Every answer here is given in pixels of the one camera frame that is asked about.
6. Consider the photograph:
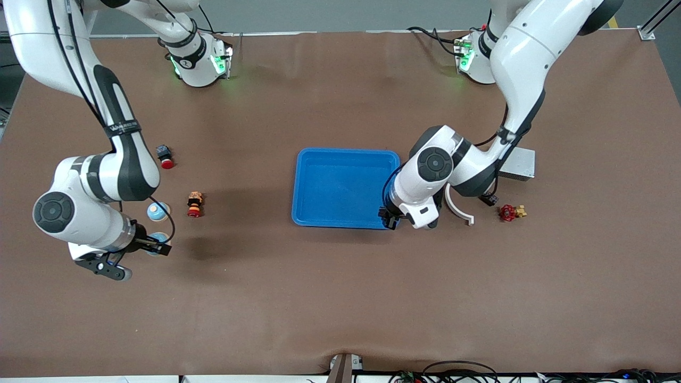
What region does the grey metal power supply box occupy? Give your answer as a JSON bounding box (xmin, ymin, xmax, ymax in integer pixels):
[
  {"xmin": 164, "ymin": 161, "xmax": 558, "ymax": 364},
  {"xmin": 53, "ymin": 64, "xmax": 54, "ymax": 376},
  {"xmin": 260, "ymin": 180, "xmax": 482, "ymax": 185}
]
[{"xmin": 497, "ymin": 148, "xmax": 536, "ymax": 182}]

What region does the table edge clamp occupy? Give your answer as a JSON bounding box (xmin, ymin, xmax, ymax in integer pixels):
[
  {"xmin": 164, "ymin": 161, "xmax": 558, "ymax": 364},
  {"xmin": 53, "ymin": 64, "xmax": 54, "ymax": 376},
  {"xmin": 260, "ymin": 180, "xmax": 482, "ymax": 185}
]
[{"xmin": 327, "ymin": 353, "xmax": 365, "ymax": 383}]

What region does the red handled brass valve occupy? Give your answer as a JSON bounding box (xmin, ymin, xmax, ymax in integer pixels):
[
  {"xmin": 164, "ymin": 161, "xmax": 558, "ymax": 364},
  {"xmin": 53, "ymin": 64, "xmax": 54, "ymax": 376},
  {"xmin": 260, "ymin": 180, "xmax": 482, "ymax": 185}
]
[{"xmin": 499, "ymin": 204, "xmax": 528, "ymax": 222}]

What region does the white base box green light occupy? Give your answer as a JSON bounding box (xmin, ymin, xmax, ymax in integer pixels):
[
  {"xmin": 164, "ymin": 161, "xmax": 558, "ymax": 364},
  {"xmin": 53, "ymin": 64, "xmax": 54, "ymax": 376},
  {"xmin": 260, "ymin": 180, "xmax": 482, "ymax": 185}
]
[
  {"xmin": 454, "ymin": 35, "xmax": 475, "ymax": 72},
  {"xmin": 212, "ymin": 43, "xmax": 234, "ymax": 80}
]

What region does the blue plastic tray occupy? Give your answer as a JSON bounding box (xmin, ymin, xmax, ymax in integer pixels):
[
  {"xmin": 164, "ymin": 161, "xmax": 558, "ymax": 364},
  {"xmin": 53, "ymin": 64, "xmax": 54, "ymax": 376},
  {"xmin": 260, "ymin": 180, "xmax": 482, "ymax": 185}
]
[{"xmin": 291, "ymin": 147, "xmax": 401, "ymax": 230}]

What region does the white curved pipe clamp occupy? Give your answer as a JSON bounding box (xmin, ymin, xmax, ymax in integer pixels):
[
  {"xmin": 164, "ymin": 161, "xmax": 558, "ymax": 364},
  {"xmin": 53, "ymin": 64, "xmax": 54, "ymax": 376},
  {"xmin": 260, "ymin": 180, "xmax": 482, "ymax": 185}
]
[{"xmin": 444, "ymin": 184, "xmax": 475, "ymax": 226}]

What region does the aluminium frame post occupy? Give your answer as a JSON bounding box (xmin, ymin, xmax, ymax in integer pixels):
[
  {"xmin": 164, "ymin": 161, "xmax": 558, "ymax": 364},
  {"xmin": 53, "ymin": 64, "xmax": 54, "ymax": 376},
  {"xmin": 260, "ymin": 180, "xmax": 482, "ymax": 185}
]
[{"xmin": 638, "ymin": 0, "xmax": 672, "ymax": 41}]

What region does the black looped cable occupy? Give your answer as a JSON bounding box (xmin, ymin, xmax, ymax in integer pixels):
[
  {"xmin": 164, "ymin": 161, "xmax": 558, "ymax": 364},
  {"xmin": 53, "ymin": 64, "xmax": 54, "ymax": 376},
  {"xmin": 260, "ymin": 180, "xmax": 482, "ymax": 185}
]
[{"xmin": 423, "ymin": 361, "xmax": 499, "ymax": 383}]

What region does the black cable bundle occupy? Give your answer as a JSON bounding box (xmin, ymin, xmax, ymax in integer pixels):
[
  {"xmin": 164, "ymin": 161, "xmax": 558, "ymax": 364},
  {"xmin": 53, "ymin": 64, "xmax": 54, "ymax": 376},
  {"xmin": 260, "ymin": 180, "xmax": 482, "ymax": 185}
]
[{"xmin": 543, "ymin": 368, "xmax": 681, "ymax": 383}]

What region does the black base cable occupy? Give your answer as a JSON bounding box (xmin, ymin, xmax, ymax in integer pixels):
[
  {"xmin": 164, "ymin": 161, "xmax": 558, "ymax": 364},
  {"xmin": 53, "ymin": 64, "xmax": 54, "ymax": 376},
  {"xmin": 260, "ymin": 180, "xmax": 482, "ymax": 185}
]
[
  {"xmin": 407, "ymin": 26, "xmax": 463, "ymax": 56},
  {"xmin": 193, "ymin": 3, "xmax": 243, "ymax": 51}
]

